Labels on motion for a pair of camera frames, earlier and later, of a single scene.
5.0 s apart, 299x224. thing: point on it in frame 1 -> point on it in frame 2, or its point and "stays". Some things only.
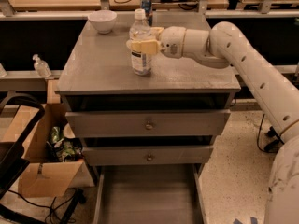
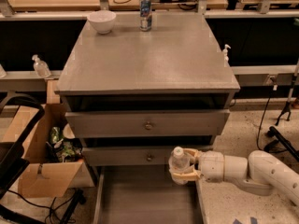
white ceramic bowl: (103, 20) stays
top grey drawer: (149, 122) stays
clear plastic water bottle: (140, 31) -> (178, 161)
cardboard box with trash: (54, 161) stays
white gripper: (172, 42) -> (211, 165)
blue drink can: (146, 3) stays
